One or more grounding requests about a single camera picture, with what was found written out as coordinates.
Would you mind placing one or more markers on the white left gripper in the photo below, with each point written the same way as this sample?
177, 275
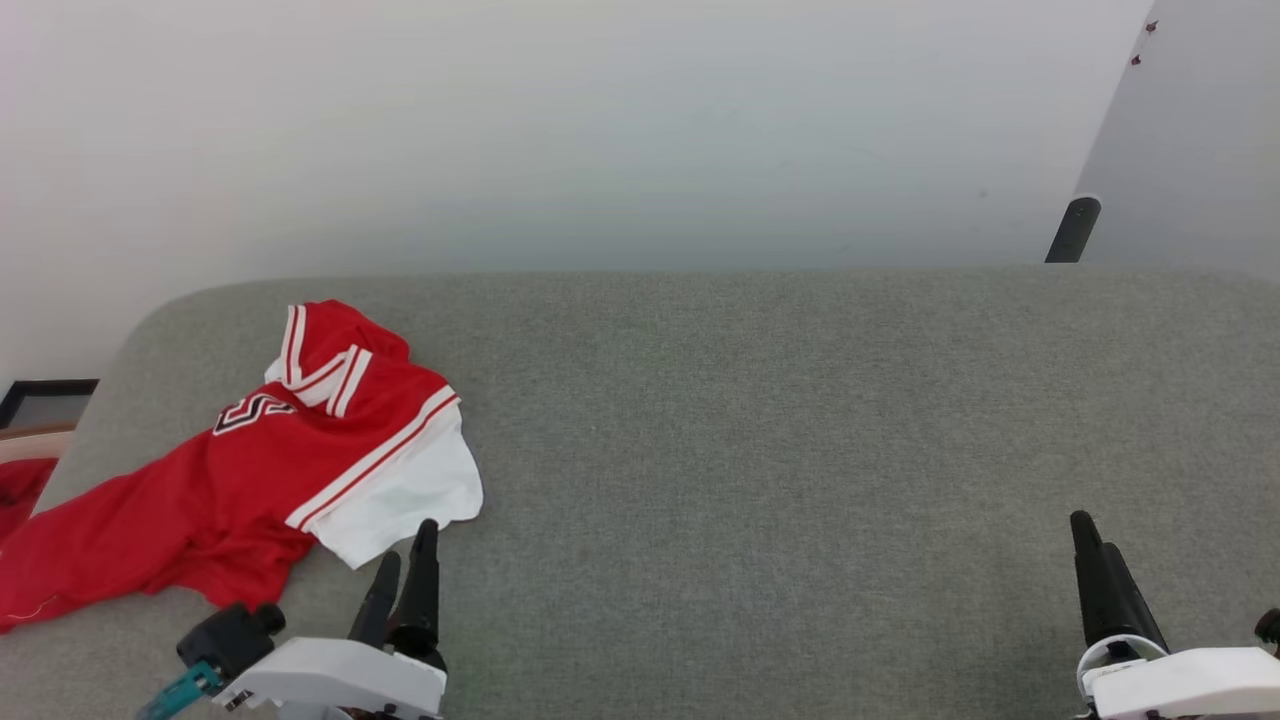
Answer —
340, 675

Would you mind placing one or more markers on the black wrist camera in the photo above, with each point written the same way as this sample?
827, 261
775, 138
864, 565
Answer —
1270, 626
228, 640

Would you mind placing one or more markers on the black rounded post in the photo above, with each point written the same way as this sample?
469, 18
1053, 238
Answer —
1075, 230

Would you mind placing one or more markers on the cream plastic laundry basket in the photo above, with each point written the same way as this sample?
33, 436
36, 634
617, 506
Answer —
30, 443

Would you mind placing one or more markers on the grey fabric sofa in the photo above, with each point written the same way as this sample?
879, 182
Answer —
750, 450

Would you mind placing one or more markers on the red garment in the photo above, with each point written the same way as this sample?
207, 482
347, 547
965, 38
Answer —
20, 495

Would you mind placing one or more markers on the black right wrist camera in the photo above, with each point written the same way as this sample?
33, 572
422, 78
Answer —
1270, 626

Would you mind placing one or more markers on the red and white jersey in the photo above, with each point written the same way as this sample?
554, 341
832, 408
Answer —
250, 480

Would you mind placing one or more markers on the black floor frame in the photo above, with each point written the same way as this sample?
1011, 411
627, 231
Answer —
45, 385

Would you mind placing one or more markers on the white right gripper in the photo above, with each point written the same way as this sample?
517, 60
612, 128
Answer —
1190, 682

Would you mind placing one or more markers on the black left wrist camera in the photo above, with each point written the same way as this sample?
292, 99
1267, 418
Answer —
228, 640

